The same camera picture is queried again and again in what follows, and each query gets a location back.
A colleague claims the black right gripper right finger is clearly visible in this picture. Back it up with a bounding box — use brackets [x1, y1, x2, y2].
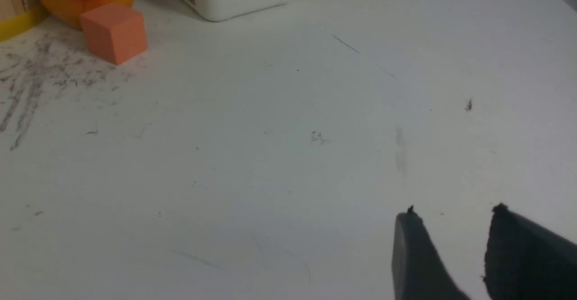
[483, 203, 577, 300]

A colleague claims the salmon pink cube block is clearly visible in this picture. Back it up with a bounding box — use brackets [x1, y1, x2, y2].
[80, 3, 148, 65]

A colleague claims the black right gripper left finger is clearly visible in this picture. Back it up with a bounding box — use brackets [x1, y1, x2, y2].
[391, 206, 469, 300]

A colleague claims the bamboo steamer base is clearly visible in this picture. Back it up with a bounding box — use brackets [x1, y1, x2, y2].
[0, 0, 50, 42]

